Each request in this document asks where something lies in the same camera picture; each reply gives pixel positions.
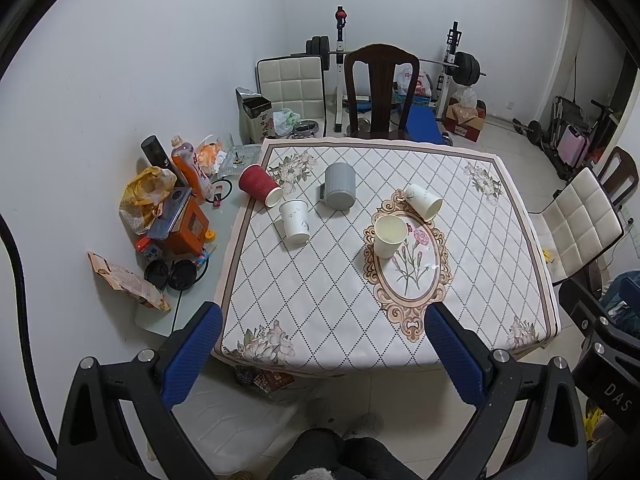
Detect metal bowl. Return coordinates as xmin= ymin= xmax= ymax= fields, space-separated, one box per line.
xmin=292 ymin=118 xmax=325 ymax=139

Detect orange snack bag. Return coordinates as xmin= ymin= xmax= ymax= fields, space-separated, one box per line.
xmin=195 ymin=139 xmax=226 ymax=177

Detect yellow plastic bag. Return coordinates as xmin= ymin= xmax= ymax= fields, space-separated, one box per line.
xmin=118 ymin=166 xmax=178 ymax=235

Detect white green plastic bag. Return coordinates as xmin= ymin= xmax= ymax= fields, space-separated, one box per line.
xmin=272 ymin=108 xmax=302 ymax=137

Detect black cylinder bottle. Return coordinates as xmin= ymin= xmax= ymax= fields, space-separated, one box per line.
xmin=140 ymin=135 xmax=170 ymax=170

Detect printed paper packet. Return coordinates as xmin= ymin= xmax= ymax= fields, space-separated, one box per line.
xmin=87 ymin=251 xmax=172 ymax=313

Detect white paper cup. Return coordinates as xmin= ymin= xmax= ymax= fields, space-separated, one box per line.
xmin=373 ymin=215 xmax=409 ymax=260
xmin=403 ymin=183 xmax=444 ymax=222
xmin=278 ymin=199 xmax=311 ymax=246

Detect thick black cable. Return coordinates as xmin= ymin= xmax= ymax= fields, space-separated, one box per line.
xmin=0 ymin=214 xmax=58 ymax=453

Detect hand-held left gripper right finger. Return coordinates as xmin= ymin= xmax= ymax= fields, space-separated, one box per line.
xmin=424 ymin=303 xmax=590 ymax=480

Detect grey fuzzy slipper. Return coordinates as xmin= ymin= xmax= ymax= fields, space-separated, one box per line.
xmin=345 ymin=412 xmax=386 ymax=439

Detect black kick scooter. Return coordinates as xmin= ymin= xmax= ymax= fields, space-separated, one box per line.
xmin=582 ymin=100 xmax=621 ymax=166

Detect white red printed plastic bag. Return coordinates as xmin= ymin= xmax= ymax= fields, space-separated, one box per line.
xmin=392 ymin=62 xmax=422 ymax=97

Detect grey mug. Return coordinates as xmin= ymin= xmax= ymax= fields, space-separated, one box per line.
xmin=318 ymin=162 xmax=357 ymax=211

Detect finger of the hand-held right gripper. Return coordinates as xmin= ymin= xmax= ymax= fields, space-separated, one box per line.
xmin=557 ymin=277 xmax=617 ymax=333

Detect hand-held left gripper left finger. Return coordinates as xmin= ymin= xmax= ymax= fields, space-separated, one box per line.
xmin=57 ymin=301 xmax=224 ymax=480

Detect white cushioned chair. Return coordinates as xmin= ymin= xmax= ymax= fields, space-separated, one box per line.
xmin=527 ymin=167 xmax=626 ymax=286
xmin=256 ymin=55 xmax=327 ymax=138

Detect clear plastic tray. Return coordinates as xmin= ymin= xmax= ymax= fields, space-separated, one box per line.
xmin=216 ymin=142 xmax=263 ymax=178

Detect white barbell rack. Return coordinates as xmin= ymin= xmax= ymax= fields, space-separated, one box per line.
xmin=330 ymin=6 xmax=463 ymax=135

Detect table with patterned tablecloth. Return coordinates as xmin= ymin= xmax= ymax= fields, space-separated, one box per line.
xmin=212 ymin=136 xmax=563 ymax=377

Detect dark wooden chair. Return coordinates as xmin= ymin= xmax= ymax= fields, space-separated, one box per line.
xmin=597 ymin=146 xmax=640 ymax=208
xmin=343 ymin=44 xmax=421 ymax=142

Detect pink suitcase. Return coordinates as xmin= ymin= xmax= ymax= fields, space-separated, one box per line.
xmin=557 ymin=126 xmax=591 ymax=167

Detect grey glass side table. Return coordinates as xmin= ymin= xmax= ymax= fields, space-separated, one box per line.
xmin=134 ymin=144 xmax=267 ymax=337

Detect red ribbed paper cup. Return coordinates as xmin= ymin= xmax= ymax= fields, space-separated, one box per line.
xmin=238 ymin=164 xmax=284 ymax=209

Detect barbell with black plates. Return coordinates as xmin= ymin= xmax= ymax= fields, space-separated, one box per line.
xmin=304 ymin=35 xmax=489 ymax=82

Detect orange drink bottle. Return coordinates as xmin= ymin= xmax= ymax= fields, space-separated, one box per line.
xmin=170 ymin=136 xmax=213 ymax=203

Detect dark tea box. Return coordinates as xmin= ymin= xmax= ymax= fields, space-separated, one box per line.
xmin=236 ymin=87 xmax=275 ymax=145

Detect person's dark trouser legs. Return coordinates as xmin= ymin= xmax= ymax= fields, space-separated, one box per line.
xmin=265 ymin=427 xmax=432 ymax=480

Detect cardboard box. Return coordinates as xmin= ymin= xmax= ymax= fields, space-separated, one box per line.
xmin=442 ymin=101 xmax=487 ymax=142

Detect orange box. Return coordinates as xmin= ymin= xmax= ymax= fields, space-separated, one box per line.
xmin=162 ymin=202 xmax=211 ymax=256

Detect blue weight bench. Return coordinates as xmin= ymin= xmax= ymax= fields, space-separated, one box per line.
xmin=404 ymin=107 xmax=452 ymax=147

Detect snack packets on floor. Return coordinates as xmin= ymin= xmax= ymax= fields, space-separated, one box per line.
xmin=234 ymin=365 xmax=296 ymax=393

